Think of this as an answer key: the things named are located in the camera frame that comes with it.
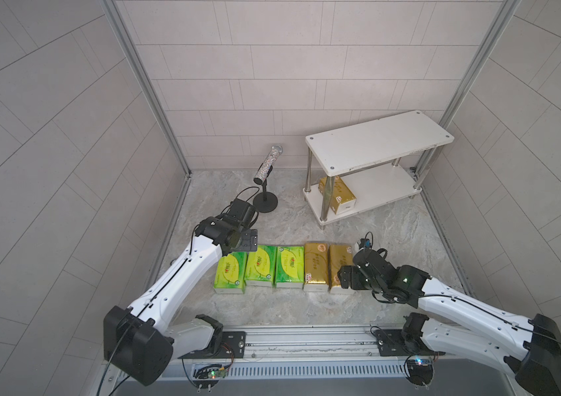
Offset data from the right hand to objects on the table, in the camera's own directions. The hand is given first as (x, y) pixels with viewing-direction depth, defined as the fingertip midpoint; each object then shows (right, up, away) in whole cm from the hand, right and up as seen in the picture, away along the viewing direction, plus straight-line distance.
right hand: (347, 277), depth 79 cm
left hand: (-34, +13, +1) cm, 36 cm away
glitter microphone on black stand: (-29, +23, +26) cm, 45 cm away
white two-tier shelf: (+6, +36, -4) cm, 37 cm away
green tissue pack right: (-19, +3, +2) cm, 19 cm away
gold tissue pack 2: (-1, +6, +6) cm, 8 cm away
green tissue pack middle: (-28, +3, +2) cm, 28 cm away
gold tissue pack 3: (+1, +25, +11) cm, 27 cm away
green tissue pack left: (-38, +1, 0) cm, 38 cm away
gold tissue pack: (-10, +3, +1) cm, 11 cm away
